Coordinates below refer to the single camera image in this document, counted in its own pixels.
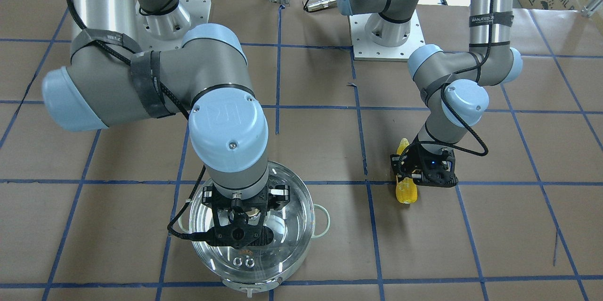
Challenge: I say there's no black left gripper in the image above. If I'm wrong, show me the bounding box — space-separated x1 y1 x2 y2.
390 142 458 187

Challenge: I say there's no brown paper table mat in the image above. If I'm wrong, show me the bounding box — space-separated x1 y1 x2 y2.
0 0 603 301

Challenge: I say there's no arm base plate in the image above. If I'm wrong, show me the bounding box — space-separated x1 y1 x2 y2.
135 0 212 51
348 11 425 61

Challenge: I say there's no yellow corn cob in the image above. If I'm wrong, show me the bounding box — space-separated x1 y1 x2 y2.
393 138 418 204

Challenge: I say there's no glass pot lid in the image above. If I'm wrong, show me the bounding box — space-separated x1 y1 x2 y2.
188 161 315 283

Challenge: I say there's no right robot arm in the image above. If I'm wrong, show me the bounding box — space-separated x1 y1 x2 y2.
41 0 291 249

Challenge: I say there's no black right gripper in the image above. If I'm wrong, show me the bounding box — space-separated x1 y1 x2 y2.
202 184 290 249

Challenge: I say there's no white steel pot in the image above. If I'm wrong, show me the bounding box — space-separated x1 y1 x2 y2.
186 161 331 297

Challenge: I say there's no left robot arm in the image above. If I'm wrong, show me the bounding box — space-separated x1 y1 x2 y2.
337 0 522 187

